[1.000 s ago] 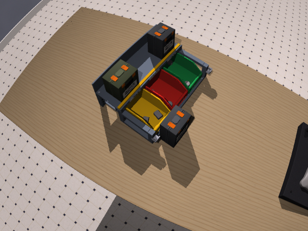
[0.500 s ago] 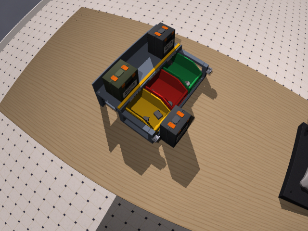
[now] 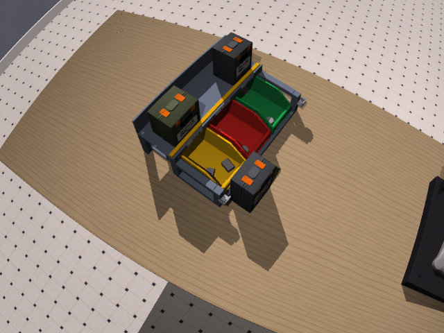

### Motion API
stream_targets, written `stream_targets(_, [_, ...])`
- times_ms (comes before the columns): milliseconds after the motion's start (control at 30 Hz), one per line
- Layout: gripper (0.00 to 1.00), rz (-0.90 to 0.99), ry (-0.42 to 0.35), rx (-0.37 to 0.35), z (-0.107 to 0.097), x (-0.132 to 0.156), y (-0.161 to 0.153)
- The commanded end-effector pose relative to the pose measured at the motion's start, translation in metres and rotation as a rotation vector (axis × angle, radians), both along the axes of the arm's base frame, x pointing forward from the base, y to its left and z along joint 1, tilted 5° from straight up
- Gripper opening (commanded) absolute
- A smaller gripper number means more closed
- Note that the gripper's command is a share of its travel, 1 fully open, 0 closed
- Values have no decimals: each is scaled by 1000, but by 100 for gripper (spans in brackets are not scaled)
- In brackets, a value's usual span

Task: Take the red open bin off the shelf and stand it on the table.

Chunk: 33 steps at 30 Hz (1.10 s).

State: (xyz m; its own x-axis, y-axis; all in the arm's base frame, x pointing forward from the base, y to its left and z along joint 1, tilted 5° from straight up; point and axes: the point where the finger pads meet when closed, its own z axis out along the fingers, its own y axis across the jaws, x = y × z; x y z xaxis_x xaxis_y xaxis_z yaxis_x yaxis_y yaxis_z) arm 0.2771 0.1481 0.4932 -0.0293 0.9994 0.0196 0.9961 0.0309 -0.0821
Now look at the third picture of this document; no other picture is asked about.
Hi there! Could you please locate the dark grey bin shelf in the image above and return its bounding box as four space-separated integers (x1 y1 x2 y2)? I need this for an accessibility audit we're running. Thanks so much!
132 35 306 207

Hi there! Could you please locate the yellow open bin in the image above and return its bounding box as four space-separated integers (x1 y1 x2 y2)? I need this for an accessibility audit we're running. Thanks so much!
180 127 245 192

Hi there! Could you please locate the red bin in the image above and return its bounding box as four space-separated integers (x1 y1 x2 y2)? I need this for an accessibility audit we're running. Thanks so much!
207 99 269 160

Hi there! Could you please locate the green open bin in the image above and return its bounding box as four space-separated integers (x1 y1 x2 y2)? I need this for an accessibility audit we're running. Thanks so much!
233 76 290 135

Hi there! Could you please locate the yellow flat bar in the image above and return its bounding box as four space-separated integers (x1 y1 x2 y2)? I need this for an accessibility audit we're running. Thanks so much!
169 62 260 158

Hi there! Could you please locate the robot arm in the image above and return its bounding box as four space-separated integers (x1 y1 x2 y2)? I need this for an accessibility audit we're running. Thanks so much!
432 242 444 275

